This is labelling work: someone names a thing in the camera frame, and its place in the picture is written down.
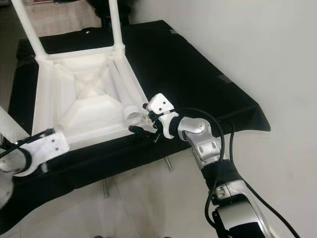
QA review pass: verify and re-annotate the white plastic table leg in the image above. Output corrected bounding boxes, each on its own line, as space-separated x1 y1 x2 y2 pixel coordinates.
109 0 125 50
109 57 144 124
11 0 49 58
0 107 33 149

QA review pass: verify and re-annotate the white plastic children table top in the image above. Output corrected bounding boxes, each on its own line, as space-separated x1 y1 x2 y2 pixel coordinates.
32 44 160 149

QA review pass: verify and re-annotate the black tablecloth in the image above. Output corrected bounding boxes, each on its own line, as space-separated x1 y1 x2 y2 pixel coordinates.
0 20 271 236

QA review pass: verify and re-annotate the black stool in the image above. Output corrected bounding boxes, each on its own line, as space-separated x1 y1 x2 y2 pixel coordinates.
101 15 130 28

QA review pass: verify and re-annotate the pale patterned mat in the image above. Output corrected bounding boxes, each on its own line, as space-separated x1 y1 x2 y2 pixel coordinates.
30 0 104 36

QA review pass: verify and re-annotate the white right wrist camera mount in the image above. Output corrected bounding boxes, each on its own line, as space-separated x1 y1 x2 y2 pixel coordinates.
146 93 180 139

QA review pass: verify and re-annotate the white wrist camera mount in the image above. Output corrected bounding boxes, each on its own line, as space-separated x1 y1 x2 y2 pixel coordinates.
24 131 71 178
146 93 180 139

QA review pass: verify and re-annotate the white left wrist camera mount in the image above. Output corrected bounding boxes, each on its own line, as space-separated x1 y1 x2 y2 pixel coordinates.
24 131 71 178

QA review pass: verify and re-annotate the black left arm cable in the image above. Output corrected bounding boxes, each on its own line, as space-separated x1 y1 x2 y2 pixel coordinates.
0 128 55 159

